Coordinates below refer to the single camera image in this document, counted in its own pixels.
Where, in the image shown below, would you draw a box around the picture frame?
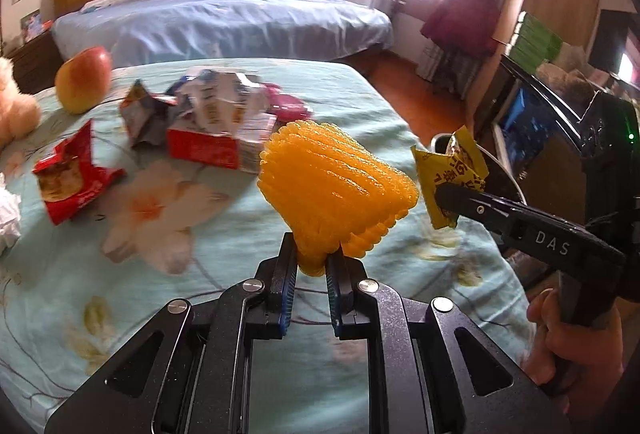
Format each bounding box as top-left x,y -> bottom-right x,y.
20,9 -> 44,43

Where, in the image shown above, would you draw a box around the dark wooden nightstand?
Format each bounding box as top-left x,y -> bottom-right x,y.
8,31 -> 64,94

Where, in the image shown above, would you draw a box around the red yellow apple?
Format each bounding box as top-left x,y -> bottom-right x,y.
54,46 -> 112,114

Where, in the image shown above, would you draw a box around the red snack bag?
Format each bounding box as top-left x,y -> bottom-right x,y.
32,120 -> 126,226

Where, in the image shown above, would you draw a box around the white blue plastic wrapper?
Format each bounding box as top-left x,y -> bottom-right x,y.
166,69 -> 270,136

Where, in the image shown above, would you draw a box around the person's right hand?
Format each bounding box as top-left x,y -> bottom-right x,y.
521,289 -> 624,422

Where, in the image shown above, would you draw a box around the maroon jacket on rack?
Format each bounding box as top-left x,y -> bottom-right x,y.
421,0 -> 500,58

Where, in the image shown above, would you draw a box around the green boxes stack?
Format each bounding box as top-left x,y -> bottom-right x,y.
506,12 -> 563,74

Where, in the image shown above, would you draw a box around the silver foil wrapper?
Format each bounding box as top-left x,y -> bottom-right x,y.
118,80 -> 178,147

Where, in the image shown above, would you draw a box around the laptop screen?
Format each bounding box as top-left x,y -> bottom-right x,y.
494,85 -> 554,180

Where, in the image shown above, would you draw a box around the red white carton box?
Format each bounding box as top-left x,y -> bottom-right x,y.
166,113 -> 277,174

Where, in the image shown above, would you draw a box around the blue bed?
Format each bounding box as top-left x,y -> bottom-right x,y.
52,0 -> 393,68

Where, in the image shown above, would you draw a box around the white tissue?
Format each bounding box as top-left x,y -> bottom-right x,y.
0,174 -> 22,253

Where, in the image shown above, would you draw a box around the yellow snack wrapper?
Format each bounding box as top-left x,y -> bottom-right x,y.
411,126 -> 489,229

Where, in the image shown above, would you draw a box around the pink plastic wrapper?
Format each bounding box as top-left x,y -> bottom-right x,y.
264,83 -> 312,123

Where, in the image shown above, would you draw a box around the cream teddy bear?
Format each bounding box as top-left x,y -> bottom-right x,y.
0,57 -> 41,148

